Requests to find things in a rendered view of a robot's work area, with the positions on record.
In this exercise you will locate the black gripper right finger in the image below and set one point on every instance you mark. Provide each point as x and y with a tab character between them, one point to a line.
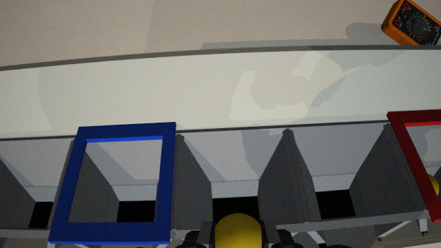
281	238

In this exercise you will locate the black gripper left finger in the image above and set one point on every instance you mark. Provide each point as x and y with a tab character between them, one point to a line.
203	238

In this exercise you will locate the dark red rectangular frame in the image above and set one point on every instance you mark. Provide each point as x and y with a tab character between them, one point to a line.
399	121

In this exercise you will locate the dark blue rectangular frame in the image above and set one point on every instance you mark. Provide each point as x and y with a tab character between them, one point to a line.
141	233

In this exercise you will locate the orange digital multimeter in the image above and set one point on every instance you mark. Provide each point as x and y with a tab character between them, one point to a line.
408	24

